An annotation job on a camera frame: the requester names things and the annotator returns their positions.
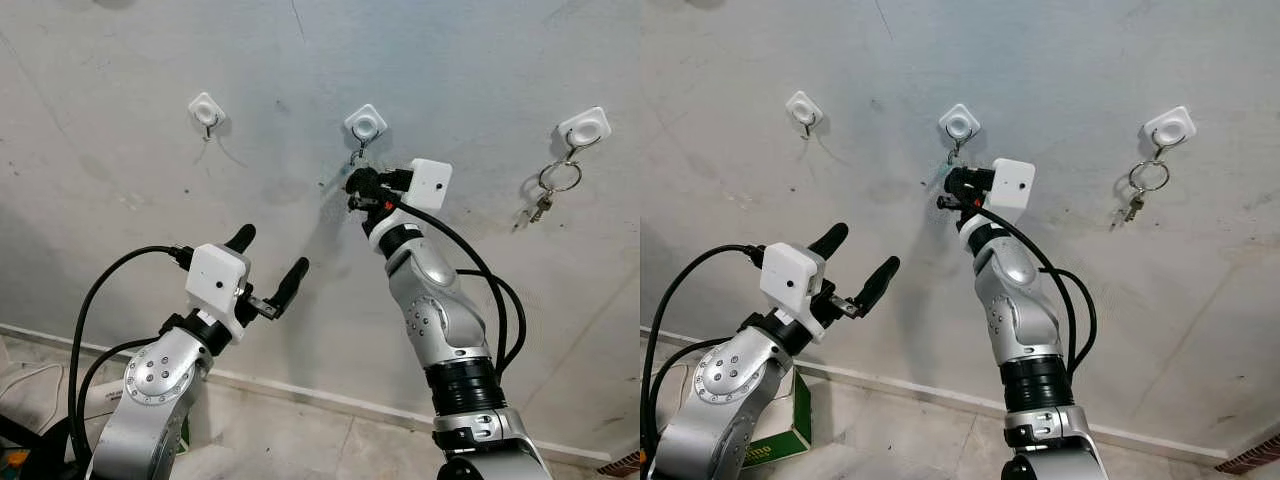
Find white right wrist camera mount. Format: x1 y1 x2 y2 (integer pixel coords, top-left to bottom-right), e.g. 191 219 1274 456
366 158 453 246
958 158 1037 241

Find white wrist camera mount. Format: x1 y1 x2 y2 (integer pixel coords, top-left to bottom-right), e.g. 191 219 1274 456
366 158 453 246
185 243 251 336
958 158 1037 241
760 243 827 341

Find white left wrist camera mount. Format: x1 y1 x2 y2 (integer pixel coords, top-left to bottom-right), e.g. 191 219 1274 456
185 243 251 336
760 243 827 341

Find white square wall hook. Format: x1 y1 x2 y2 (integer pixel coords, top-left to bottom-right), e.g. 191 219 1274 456
344 103 389 151
557 106 612 161
785 90 824 139
938 103 982 151
1143 105 1198 161
188 92 227 142

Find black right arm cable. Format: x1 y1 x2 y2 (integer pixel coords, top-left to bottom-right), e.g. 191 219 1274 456
975 205 1079 376
1040 265 1098 376
458 268 528 376
385 195 511 379

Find silver key ring with keys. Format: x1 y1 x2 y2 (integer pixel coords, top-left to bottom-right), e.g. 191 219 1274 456
527 160 583 223
1122 158 1171 223

